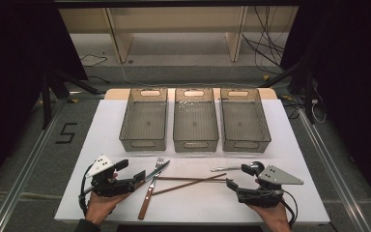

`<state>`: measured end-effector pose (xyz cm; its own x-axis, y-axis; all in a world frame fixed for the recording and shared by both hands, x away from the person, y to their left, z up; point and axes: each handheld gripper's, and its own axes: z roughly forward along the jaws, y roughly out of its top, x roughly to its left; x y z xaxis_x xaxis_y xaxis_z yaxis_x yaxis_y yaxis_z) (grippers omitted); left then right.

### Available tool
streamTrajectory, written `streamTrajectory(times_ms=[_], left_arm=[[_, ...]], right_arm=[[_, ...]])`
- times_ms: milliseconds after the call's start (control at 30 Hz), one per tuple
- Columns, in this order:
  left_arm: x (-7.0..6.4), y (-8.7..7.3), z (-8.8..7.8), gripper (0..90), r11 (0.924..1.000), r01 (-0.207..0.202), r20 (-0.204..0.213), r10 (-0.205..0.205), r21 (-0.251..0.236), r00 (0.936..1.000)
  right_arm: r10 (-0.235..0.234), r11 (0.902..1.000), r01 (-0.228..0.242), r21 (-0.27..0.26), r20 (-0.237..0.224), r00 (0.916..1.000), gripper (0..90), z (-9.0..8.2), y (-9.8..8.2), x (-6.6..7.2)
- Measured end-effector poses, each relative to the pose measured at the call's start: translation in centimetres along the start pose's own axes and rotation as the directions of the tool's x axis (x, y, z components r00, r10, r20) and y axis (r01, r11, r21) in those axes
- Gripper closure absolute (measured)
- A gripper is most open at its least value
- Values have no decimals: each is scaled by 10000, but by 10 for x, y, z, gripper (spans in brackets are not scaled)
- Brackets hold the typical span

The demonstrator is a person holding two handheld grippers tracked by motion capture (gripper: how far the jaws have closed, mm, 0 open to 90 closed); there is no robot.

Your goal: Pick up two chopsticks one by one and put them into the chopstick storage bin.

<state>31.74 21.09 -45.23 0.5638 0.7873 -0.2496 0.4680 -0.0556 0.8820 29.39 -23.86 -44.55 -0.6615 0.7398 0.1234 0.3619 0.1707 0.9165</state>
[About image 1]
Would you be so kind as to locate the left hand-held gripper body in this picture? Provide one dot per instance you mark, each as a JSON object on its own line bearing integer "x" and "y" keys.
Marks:
{"x": 108, "y": 187}

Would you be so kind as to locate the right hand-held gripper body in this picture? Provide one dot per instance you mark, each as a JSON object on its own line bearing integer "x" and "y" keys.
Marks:
{"x": 270, "y": 193}

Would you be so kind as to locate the metal spoon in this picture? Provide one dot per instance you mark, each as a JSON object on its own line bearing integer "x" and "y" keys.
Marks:
{"x": 225, "y": 168}

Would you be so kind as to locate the brown chopstick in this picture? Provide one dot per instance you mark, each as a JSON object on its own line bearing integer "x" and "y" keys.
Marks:
{"x": 190, "y": 178}
{"x": 186, "y": 185}

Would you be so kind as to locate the grey translucent plastic bin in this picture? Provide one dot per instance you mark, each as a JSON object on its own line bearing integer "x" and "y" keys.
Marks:
{"x": 194, "y": 124}
{"x": 145, "y": 124}
{"x": 244, "y": 124}

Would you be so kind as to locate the person's left hand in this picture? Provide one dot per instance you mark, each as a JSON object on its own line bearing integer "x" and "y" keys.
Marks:
{"x": 101, "y": 206}

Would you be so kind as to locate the white table cover sheet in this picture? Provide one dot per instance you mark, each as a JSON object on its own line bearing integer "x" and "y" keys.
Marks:
{"x": 190, "y": 209}

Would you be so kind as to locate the black metal stand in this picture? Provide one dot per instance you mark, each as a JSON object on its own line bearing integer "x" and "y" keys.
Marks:
{"x": 308, "y": 93}
{"x": 50, "y": 93}

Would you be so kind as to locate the black curtain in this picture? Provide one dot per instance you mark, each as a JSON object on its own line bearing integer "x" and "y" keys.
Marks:
{"x": 13, "y": 64}
{"x": 351, "y": 80}

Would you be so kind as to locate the light wooden shelf unit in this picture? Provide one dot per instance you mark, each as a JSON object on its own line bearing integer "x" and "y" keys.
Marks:
{"x": 180, "y": 19}

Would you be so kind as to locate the aluminium floor rail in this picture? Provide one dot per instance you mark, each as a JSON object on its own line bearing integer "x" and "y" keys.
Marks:
{"x": 25, "y": 174}
{"x": 335, "y": 170}

